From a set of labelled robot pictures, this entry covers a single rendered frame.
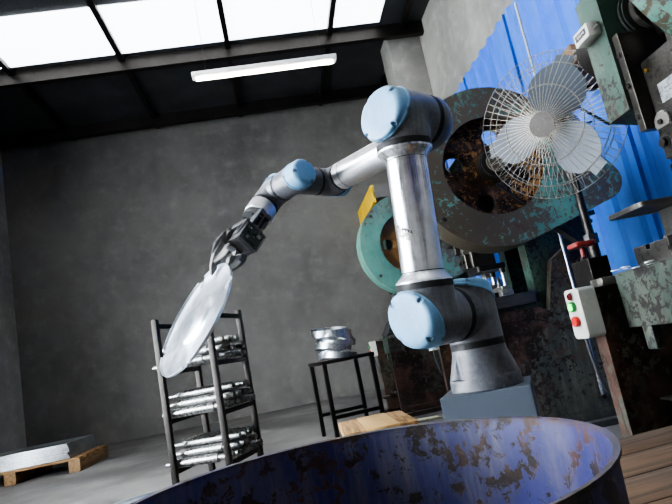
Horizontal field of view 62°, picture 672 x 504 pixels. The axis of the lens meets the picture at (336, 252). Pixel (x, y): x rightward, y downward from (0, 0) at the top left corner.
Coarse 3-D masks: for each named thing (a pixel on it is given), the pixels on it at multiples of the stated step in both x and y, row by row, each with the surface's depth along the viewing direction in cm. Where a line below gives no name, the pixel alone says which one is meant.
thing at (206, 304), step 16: (208, 272) 139; (224, 272) 131; (208, 288) 134; (224, 288) 125; (192, 304) 138; (208, 304) 126; (224, 304) 119; (176, 320) 141; (192, 320) 129; (208, 320) 122; (176, 336) 135; (192, 336) 124; (208, 336) 117; (176, 352) 128; (192, 352) 120; (160, 368) 130; (176, 368) 123
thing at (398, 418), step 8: (368, 416) 207; (376, 416) 202; (384, 416) 198; (392, 416) 195; (400, 416) 191; (408, 416) 187; (344, 424) 198; (352, 424) 194; (360, 424) 190; (368, 424) 185; (376, 424) 181; (384, 424) 178; (392, 424) 176; (400, 424) 176; (408, 424) 176; (344, 432) 179; (352, 432) 175; (360, 432) 175
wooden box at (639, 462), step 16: (656, 432) 93; (624, 448) 87; (640, 448) 85; (656, 448) 84; (624, 464) 79; (640, 464) 77; (656, 464) 76; (624, 480) 72; (640, 480) 71; (656, 480) 70; (640, 496) 65; (656, 496) 64
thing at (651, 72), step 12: (660, 48) 140; (648, 60) 145; (660, 60) 141; (648, 72) 146; (660, 72) 141; (648, 84) 146; (660, 84) 142; (660, 96) 143; (660, 108) 143; (660, 120) 142; (660, 132) 141; (660, 144) 140
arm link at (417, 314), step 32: (384, 96) 112; (416, 96) 114; (384, 128) 111; (416, 128) 112; (384, 160) 116; (416, 160) 112; (416, 192) 111; (416, 224) 111; (416, 256) 110; (416, 288) 108; (448, 288) 109; (416, 320) 107; (448, 320) 107
